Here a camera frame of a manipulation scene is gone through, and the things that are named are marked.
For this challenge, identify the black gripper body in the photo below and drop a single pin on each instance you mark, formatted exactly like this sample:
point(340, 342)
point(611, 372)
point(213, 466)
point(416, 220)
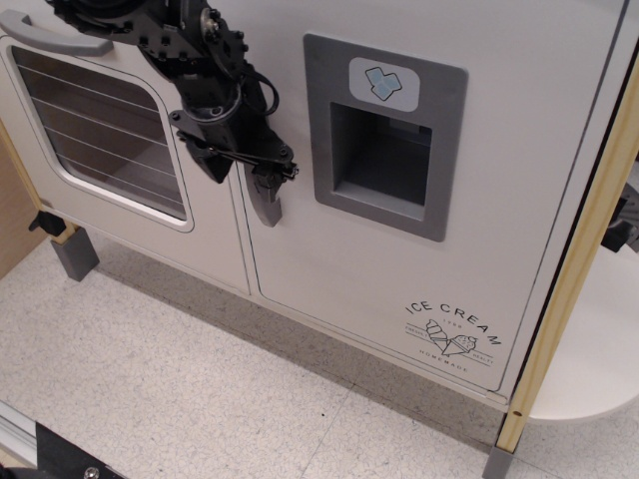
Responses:
point(239, 133)

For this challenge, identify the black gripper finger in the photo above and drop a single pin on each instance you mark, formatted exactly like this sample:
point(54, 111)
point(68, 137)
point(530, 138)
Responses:
point(214, 164)
point(267, 183)

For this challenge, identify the grey fridge door handle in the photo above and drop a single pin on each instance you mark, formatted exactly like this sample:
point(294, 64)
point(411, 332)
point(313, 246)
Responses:
point(269, 214)

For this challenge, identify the white fridge door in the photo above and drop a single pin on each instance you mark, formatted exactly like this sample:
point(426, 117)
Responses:
point(543, 77)

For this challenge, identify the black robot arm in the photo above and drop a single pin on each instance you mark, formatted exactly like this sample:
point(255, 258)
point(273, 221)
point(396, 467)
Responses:
point(188, 43)

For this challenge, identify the white oven door with window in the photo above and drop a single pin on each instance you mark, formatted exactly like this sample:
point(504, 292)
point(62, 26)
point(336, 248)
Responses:
point(95, 138)

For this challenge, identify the grey ice dispenser panel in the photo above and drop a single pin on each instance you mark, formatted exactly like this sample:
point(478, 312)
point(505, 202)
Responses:
point(385, 130)

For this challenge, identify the grey left cabinet foot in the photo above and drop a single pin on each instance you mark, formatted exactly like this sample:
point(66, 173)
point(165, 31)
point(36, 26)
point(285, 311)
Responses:
point(77, 255)

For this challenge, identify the grey cabinet foot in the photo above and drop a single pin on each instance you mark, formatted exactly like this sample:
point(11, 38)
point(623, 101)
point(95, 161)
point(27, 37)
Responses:
point(498, 464)
point(77, 255)

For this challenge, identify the black clamp knob left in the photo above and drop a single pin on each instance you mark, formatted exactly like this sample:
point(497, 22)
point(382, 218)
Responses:
point(49, 223)

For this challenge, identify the black clamp right edge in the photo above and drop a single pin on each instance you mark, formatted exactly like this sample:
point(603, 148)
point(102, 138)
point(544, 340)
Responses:
point(623, 226)

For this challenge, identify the grey right cabinet foot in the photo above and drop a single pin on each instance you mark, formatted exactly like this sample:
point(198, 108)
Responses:
point(498, 464)

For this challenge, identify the white round table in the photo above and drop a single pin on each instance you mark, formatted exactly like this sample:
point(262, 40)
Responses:
point(594, 371)

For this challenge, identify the grey oven door handle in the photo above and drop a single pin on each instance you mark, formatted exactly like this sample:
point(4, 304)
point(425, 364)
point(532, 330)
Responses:
point(18, 25)

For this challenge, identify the light wooden side post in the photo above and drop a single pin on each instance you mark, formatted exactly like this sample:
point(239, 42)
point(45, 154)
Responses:
point(619, 152)

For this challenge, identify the aluminium rail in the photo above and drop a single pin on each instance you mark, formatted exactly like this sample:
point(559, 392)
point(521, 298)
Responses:
point(18, 435)

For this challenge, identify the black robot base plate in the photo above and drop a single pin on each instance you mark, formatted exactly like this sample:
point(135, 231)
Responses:
point(58, 458)

